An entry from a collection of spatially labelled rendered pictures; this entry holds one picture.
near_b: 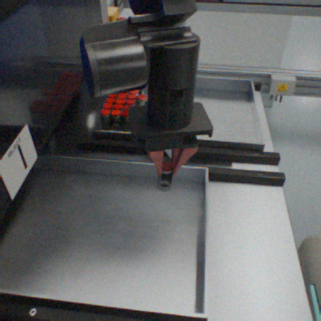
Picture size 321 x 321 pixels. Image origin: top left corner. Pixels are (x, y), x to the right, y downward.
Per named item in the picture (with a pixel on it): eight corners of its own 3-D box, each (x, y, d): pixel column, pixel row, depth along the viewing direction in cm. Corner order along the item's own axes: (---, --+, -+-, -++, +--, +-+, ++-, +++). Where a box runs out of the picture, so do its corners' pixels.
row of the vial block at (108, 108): (101, 131, 70) (99, 114, 67) (119, 89, 83) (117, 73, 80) (111, 132, 70) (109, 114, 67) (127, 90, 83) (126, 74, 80)
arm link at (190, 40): (211, 34, 33) (187, 17, 37) (148, 43, 31) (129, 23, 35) (203, 94, 37) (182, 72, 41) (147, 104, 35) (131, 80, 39)
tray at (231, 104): (94, 144, 67) (92, 130, 65) (120, 83, 86) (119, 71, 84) (261, 158, 64) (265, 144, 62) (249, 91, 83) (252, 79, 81)
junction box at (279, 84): (268, 94, 164) (272, 78, 158) (267, 89, 168) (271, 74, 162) (292, 96, 163) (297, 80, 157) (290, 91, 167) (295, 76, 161)
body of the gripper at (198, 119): (128, 117, 44) (125, 68, 40) (200, 113, 46) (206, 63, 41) (132, 147, 40) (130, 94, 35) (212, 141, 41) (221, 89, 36)
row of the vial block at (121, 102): (111, 132, 70) (109, 114, 67) (127, 90, 83) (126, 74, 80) (121, 133, 70) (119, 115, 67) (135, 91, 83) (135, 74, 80)
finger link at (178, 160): (138, 160, 50) (136, 109, 44) (183, 155, 51) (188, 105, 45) (143, 192, 45) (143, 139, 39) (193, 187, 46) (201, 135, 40)
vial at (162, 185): (156, 191, 49) (158, 170, 47) (157, 180, 51) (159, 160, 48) (170, 192, 49) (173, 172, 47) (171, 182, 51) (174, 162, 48)
